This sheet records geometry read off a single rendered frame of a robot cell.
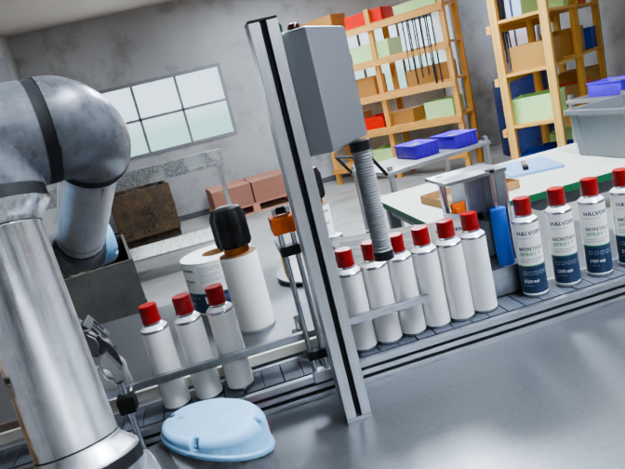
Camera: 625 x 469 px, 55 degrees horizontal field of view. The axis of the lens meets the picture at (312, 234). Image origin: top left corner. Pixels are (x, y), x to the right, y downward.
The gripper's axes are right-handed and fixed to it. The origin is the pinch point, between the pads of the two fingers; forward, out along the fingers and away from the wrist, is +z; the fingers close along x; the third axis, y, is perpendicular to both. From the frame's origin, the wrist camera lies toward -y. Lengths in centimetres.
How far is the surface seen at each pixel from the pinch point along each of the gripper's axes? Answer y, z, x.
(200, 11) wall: 782, -122, -158
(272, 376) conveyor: -0.1, 18.6, -19.5
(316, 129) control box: -17, -12, -56
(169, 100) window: 781, -67, -40
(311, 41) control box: -17, -22, -64
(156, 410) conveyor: 0.6, 7.3, 0.0
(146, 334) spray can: -1.7, -4.9, -10.5
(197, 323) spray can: -1.6, 0.3, -18.1
